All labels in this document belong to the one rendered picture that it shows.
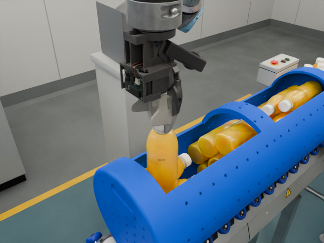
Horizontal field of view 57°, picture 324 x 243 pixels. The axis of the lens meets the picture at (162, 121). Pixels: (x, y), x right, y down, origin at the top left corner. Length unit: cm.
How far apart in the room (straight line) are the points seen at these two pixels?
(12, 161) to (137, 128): 111
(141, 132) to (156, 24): 120
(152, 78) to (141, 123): 111
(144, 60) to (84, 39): 319
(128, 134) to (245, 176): 93
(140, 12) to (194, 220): 43
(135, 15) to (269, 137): 52
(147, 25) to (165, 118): 18
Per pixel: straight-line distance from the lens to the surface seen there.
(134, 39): 48
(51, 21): 348
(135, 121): 157
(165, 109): 56
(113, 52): 151
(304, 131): 98
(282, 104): 109
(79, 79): 378
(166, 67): 51
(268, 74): 156
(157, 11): 47
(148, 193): 62
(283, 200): 116
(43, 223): 225
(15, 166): 244
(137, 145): 167
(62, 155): 272
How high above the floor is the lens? 168
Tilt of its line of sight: 34 degrees down
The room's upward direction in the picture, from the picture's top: straight up
